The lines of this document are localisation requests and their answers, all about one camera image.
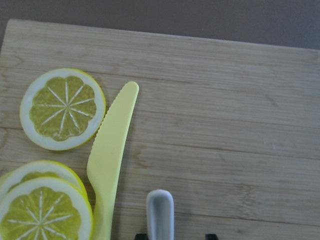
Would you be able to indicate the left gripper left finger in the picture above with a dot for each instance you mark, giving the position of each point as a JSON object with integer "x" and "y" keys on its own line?
{"x": 141, "y": 236}

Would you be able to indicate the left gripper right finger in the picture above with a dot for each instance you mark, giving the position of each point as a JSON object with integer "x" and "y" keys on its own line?
{"x": 210, "y": 236}

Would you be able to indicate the white ceramic spoon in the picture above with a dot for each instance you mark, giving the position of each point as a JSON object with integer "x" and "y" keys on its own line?
{"x": 160, "y": 215}

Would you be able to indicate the yellow plastic knife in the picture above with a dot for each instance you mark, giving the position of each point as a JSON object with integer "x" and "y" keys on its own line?
{"x": 105, "y": 158}

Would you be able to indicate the lemon slice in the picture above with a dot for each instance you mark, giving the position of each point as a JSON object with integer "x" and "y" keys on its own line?
{"x": 45, "y": 208}
{"x": 62, "y": 109}
{"x": 36, "y": 169}

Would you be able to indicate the bamboo cutting board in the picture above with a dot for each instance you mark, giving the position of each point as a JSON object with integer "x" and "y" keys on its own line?
{"x": 231, "y": 129}

